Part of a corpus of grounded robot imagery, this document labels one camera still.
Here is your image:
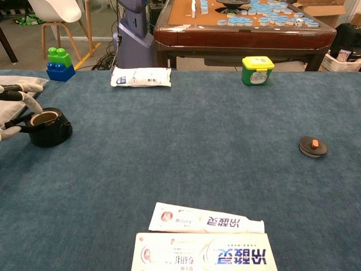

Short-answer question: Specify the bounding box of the black lid with orange knob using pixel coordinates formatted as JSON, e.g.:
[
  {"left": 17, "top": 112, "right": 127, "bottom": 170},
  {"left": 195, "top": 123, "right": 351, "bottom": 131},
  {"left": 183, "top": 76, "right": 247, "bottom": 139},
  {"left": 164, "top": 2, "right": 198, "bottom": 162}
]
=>
[{"left": 298, "top": 135, "right": 329, "bottom": 158}]

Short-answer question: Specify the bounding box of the white toothpaste box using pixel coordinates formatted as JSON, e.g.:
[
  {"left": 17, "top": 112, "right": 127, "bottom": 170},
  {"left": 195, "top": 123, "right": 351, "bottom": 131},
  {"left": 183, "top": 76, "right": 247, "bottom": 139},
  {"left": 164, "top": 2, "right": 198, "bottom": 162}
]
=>
[{"left": 130, "top": 232, "right": 279, "bottom": 271}]

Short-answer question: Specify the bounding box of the green container with yellow lid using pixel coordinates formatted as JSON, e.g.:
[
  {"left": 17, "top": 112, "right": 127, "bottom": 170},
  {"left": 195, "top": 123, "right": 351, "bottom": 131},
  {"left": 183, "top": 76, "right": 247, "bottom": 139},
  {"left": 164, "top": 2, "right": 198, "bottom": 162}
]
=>
[{"left": 241, "top": 55, "right": 275, "bottom": 86}]

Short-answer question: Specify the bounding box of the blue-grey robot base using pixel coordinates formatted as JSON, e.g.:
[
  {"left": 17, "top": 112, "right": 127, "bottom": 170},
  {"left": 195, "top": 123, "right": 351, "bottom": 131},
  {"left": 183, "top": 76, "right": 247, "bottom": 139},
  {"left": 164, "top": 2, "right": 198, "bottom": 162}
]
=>
[{"left": 112, "top": 0, "right": 155, "bottom": 69}]

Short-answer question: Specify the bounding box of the black bag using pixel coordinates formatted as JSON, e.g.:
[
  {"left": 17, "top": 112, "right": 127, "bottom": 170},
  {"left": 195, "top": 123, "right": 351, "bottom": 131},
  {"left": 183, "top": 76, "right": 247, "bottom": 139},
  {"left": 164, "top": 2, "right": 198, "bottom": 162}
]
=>
[{"left": 329, "top": 23, "right": 361, "bottom": 62}]

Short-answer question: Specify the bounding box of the blue table cloth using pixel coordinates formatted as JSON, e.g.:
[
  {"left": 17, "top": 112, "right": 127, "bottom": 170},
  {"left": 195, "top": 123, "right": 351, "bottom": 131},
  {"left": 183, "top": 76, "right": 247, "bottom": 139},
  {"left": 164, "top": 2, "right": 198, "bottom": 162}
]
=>
[{"left": 0, "top": 69, "right": 361, "bottom": 271}]

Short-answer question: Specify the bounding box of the black floor cable bundle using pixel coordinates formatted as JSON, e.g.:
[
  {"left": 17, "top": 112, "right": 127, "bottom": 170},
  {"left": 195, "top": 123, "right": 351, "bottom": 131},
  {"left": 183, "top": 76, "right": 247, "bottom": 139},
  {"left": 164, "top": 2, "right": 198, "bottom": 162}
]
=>
[{"left": 91, "top": 49, "right": 117, "bottom": 71}]

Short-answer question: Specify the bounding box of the dark furniture leg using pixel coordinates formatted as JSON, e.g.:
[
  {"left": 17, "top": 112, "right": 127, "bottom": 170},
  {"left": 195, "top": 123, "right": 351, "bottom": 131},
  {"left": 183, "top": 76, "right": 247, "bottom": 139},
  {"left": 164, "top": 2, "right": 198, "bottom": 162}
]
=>
[{"left": 0, "top": 27, "right": 18, "bottom": 63}]

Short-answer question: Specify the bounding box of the brown cardboard box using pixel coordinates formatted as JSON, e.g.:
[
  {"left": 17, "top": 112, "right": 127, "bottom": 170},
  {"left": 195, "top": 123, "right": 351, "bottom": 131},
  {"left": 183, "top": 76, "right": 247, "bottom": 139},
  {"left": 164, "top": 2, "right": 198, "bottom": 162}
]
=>
[{"left": 292, "top": 0, "right": 353, "bottom": 29}]

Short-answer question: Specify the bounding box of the green toy building block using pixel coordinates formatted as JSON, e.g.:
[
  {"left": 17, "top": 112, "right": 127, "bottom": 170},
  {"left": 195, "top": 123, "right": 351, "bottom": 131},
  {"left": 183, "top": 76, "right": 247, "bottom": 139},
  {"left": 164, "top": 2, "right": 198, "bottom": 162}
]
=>
[{"left": 47, "top": 47, "right": 73, "bottom": 68}]

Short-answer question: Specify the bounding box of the brown mahjong table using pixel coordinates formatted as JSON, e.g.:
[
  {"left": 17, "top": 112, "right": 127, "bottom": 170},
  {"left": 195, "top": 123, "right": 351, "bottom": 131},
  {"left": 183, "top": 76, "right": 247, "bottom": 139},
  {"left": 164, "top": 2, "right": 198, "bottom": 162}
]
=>
[{"left": 153, "top": 0, "right": 337, "bottom": 72}]

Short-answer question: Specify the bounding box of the white chair with wooden legs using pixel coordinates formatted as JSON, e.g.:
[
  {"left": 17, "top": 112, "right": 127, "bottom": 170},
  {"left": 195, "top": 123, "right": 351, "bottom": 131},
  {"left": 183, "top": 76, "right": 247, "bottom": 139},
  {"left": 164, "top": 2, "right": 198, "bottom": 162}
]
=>
[{"left": 27, "top": 0, "right": 94, "bottom": 62}]

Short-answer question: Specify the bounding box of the white toothpaste tube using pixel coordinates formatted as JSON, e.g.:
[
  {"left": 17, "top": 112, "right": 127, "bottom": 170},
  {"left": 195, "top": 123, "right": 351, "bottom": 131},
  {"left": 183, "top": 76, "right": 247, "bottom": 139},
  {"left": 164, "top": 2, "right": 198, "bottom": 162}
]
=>
[{"left": 148, "top": 202, "right": 266, "bottom": 234}]

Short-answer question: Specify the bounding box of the white storage basket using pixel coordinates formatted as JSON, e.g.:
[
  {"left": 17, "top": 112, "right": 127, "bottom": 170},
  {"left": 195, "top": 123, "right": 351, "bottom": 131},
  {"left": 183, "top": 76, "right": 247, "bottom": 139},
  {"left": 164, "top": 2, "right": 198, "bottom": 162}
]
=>
[{"left": 321, "top": 50, "right": 361, "bottom": 73}]

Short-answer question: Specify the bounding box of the blue toy building block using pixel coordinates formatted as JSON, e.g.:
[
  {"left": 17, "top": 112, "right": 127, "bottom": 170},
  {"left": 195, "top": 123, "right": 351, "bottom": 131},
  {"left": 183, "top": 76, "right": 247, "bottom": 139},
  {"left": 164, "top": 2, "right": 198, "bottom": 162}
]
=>
[{"left": 46, "top": 62, "right": 77, "bottom": 82}]

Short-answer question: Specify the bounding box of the green cloth bag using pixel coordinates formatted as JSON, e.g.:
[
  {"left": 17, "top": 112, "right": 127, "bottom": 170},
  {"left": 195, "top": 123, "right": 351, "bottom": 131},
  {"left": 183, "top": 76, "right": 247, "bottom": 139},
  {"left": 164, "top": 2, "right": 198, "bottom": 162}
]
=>
[{"left": 13, "top": 13, "right": 45, "bottom": 27}]

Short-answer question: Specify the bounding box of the black round table dish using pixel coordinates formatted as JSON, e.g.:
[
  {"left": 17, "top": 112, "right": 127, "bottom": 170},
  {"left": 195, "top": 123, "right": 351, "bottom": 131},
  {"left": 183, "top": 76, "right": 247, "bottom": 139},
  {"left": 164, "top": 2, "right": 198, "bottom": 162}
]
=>
[{"left": 215, "top": 0, "right": 252, "bottom": 14}]

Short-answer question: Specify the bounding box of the small black teapot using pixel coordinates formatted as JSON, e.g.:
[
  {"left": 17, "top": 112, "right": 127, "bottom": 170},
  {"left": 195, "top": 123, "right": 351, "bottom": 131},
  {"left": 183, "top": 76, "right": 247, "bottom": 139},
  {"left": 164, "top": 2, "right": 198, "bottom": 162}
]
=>
[{"left": 4, "top": 107, "right": 73, "bottom": 148}]

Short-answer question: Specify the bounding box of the grey plastic bag package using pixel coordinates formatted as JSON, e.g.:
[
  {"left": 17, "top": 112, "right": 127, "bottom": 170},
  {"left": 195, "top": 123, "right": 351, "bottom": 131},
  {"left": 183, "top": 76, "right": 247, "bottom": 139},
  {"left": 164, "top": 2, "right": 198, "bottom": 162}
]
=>
[{"left": 0, "top": 75, "right": 49, "bottom": 137}]

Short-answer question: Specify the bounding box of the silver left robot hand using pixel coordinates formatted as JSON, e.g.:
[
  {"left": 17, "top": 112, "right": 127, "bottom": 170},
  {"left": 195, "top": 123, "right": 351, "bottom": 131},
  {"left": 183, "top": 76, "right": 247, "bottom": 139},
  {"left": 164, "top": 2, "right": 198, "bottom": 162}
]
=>
[{"left": 0, "top": 83, "right": 45, "bottom": 142}]

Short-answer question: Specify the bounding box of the white blue printed pouch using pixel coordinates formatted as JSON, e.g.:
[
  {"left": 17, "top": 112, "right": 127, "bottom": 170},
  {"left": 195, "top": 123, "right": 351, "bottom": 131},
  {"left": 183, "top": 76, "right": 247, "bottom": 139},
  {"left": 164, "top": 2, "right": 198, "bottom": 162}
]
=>
[{"left": 110, "top": 66, "right": 172, "bottom": 88}]

